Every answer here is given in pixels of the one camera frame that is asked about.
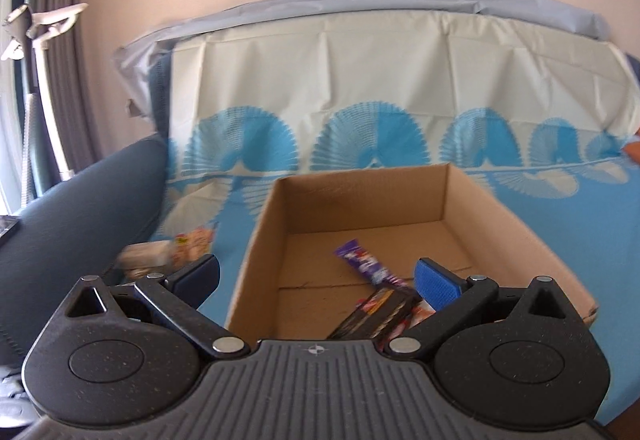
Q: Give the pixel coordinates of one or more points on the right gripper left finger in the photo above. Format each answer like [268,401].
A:
[174,299]

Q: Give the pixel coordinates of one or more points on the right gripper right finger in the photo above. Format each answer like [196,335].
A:
[457,302]

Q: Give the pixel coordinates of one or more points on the clear rice cake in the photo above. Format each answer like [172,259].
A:
[145,255]

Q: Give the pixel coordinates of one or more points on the clear bag orange crackers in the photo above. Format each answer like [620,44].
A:
[188,247]

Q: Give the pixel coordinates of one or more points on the dark brown snack bar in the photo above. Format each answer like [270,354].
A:
[377,316]

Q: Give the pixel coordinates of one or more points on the purple snack packet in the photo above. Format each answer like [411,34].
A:
[367,265]

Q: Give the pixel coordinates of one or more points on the red white snack packet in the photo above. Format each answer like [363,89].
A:
[422,311]

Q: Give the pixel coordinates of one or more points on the cardboard box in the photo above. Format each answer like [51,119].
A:
[292,286]

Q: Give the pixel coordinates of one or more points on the blue patterned sofa cover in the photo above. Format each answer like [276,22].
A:
[529,97]

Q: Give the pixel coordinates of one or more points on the white floor lamp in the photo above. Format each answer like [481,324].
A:
[30,33]

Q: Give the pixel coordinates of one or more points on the grey curtain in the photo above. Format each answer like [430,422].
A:
[69,92]

